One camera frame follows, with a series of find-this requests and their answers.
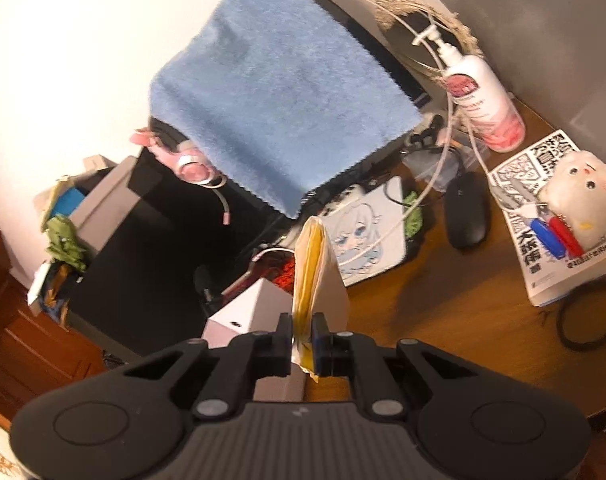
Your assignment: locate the white yellow woven bag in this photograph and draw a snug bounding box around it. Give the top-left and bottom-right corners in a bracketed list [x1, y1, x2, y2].
[292, 217, 350, 382]

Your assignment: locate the black elastic hair band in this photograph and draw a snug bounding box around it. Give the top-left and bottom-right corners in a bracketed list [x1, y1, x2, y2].
[556, 281, 606, 352]

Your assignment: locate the anime girl mouse pad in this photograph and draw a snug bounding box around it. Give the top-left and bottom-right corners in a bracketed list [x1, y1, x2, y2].
[320, 176, 406, 287]

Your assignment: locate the black desktop computer tower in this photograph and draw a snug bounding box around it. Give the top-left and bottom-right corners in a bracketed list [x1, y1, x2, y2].
[68, 148, 285, 361]

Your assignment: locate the brown wooden cabinet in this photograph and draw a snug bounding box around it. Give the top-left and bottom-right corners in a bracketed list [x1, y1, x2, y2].
[0, 232, 106, 429]

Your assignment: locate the black computer mouse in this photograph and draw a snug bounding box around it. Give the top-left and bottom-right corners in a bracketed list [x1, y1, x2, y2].
[443, 172, 490, 250]

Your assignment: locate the clear plastic case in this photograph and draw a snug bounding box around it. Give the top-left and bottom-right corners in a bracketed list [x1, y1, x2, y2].
[402, 146, 464, 193]

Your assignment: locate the green crumpled cloth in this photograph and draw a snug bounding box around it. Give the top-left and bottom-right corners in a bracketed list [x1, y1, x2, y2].
[45, 214, 88, 273]

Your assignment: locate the pink cat ear headset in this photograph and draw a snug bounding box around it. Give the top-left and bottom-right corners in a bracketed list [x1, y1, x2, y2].
[130, 128, 230, 226]

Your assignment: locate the grey cardboard box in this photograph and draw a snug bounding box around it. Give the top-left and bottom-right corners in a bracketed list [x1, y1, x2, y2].
[33, 155, 140, 257]

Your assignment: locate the blue marker pen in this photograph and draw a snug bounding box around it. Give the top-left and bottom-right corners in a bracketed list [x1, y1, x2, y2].
[525, 218, 566, 259]

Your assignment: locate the white paperback book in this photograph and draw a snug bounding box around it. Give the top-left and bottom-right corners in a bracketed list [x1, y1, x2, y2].
[487, 130, 606, 307]

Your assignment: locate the red marker pen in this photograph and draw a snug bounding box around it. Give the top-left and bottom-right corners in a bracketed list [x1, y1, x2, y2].
[546, 214, 584, 258]

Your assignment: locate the blue microfiber cloth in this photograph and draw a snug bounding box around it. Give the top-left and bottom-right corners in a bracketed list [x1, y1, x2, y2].
[149, 0, 426, 220]

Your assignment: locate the white plush toy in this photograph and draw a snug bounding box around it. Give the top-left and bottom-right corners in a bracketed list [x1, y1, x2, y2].
[537, 151, 606, 250]

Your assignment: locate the white pink lotion pump bottle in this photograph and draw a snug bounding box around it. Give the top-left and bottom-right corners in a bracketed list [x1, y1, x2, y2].
[429, 28, 526, 153]

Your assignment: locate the black computer monitor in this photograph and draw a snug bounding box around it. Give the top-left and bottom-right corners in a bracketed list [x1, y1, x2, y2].
[147, 0, 435, 231]

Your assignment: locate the white charging cable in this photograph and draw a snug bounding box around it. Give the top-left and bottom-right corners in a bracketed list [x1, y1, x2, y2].
[261, 0, 494, 261]

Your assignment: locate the round rope framed mirror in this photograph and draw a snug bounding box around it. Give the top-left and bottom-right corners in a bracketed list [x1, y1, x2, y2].
[375, 0, 484, 82]

